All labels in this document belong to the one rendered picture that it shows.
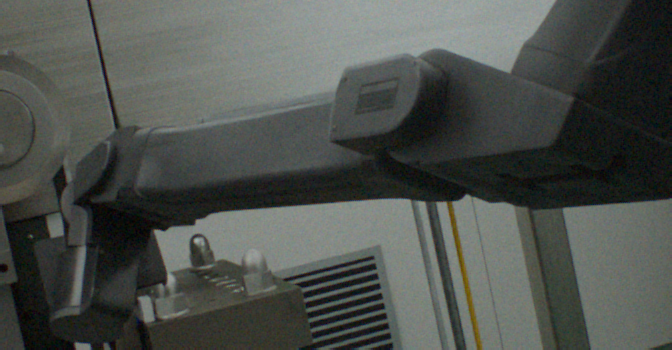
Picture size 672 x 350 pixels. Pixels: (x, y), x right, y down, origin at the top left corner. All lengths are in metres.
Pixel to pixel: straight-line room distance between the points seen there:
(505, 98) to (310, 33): 1.10
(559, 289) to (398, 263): 2.23
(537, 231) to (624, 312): 2.63
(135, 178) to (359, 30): 0.83
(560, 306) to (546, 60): 1.42
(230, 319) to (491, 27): 0.68
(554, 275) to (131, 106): 0.74
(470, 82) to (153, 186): 0.34
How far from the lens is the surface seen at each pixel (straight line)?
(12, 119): 1.18
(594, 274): 4.43
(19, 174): 1.20
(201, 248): 1.54
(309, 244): 4.01
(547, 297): 1.91
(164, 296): 1.20
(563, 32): 0.52
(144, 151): 0.84
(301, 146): 0.67
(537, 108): 0.50
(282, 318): 1.21
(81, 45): 1.54
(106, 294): 0.89
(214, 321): 1.20
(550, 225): 1.90
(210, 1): 1.57
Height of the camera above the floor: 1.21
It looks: 3 degrees down
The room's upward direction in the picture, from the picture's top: 12 degrees counter-clockwise
